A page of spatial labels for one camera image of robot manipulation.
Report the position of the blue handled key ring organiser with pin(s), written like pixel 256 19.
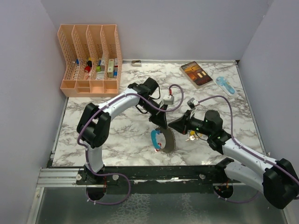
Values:
pixel 165 137

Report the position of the aluminium frame rail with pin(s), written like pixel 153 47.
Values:
pixel 58 177

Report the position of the orange paperback book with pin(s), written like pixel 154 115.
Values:
pixel 195 74

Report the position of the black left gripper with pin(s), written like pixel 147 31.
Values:
pixel 159 118

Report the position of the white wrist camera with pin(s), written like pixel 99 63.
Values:
pixel 192 103
pixel 168 100

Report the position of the green white box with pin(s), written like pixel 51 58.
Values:
pixel 110 68

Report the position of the peach plastic file organiser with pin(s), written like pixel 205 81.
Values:
pixel 93 60

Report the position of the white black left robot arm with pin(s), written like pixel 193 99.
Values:
pixel 94 125

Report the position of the red black small bottle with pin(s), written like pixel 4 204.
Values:
pixel 88 66

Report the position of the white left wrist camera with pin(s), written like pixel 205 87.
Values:
pixel 168 100

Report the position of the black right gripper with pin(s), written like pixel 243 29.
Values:
pixel 182 124

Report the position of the small beige clip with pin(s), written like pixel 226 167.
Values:
pixel 136 63

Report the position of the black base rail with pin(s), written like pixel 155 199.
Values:
pixel 153 187

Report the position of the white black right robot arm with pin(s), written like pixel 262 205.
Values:
pixel 276 179

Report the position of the yellow tagged key bunch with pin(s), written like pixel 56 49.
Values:
pixel 192 136

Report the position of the blue packaged toothbrush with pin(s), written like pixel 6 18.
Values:
pixel 225 85

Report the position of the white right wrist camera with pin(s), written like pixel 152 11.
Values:
pixel 192 103

